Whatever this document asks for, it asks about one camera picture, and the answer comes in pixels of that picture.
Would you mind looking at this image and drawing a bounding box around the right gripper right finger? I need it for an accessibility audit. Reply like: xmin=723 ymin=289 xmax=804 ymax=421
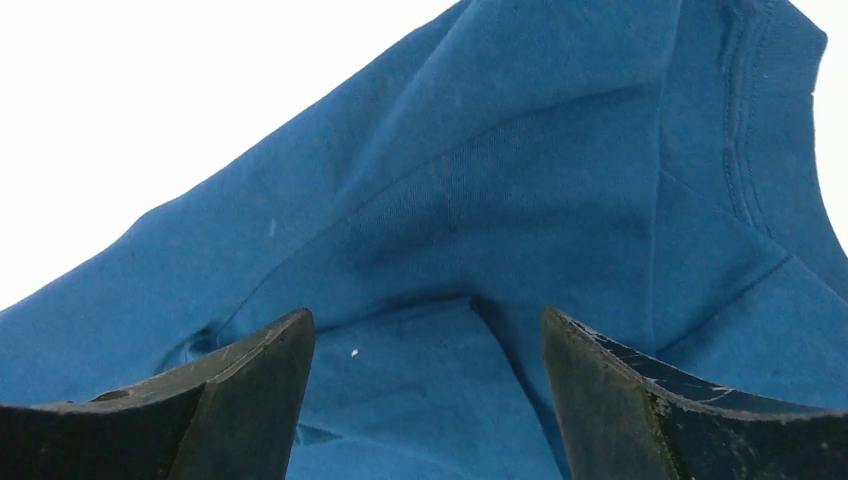
xmin=542 ymin=307 xmax=847 ymax=480

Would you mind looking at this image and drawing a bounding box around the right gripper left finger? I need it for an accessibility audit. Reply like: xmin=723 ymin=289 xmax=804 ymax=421
xmin=1 ymin=309 xmax=315 ymax=480

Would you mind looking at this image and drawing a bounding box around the blue t-shirt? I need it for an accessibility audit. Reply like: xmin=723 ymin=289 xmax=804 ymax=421
xmin=1 ymin=1 xmax=847 ymax=479

